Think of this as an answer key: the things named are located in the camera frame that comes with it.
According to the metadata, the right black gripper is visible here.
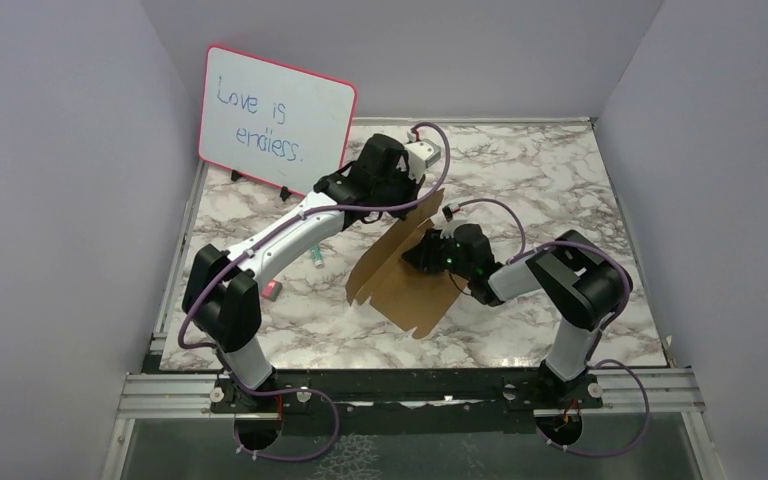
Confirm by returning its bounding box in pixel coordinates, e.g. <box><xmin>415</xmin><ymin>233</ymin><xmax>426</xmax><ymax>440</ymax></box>
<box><xmin>403</xmin><ymin>227</ymin><xmax>474</xmax><ymax>280</ymax></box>

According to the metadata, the brown cardboard box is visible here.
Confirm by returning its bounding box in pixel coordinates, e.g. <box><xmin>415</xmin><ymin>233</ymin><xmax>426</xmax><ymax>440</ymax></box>
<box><xmin>345</xmin><ymin>189</ymin><xmax>467</xmax><ymax>339</ymax></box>

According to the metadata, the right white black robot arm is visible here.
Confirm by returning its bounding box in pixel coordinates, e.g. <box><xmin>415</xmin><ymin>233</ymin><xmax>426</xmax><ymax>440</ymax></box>
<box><xmin>402</xmin><ymin>221</ymin><xmax>633</xmax><ymax>407</ymax></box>

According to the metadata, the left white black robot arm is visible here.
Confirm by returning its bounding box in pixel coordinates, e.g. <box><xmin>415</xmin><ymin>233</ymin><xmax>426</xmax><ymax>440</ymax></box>
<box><xmin>182</xmin><ymin>134</ymin><xmax>441</xmax><ymax>411</ymax></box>

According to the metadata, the green white marker pen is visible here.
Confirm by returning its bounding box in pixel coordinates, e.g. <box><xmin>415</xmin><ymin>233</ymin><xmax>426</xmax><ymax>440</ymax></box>
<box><xmin>311</xmin><ymin>245</ymin><xmax>324</xmax><ymax>269</ymax></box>

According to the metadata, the pink framed whiteboard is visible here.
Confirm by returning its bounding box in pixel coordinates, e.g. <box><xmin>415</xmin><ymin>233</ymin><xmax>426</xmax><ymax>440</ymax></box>
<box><xmin>198</xmin><ymin>45</ymin><xmax>357</xmax><ymax>195</ymax></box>

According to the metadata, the pink grey whiteboard eraser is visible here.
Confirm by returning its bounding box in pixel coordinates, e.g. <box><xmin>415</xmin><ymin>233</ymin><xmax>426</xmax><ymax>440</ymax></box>
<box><xmin>260</xmin><ymin>280</ymin><xmax>283</xmax><ymax>301</ymax></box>

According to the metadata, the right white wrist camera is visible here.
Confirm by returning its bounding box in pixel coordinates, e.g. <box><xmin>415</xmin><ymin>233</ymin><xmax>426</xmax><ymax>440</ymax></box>
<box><xmin>440</xmin><ymin>220</ymin><xmax>460</xmax><ymax>239</ymax></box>

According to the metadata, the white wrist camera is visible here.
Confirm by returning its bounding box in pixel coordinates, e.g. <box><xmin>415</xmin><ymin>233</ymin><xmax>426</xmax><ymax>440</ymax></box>
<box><xmin>405</xmin><ymin>139</ymin><xmax>442</xmax><ymax>170</ymax></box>
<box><xmin>440</xmin><ymin>220</ymin><xmax>460</xmax><ymax>239</ymax></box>

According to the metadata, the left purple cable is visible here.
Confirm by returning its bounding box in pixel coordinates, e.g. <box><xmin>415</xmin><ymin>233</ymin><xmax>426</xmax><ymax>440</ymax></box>
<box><xmin>177</xmin><ymin>121</ymin><xmax>452</xmax><ymax>463</ymax></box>

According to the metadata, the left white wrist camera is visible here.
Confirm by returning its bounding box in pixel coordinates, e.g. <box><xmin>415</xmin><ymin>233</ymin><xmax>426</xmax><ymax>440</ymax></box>
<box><xmin>405</xmin><ymin>139</ymin><xmax>442</xmax><ymax>170</ymax></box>

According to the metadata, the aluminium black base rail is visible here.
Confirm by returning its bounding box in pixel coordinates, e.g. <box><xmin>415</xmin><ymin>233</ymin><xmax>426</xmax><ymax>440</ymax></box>
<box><xmin>116</xmin><ymin>367</ymin><xmax>706</xmax><ymax>437</ymax></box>

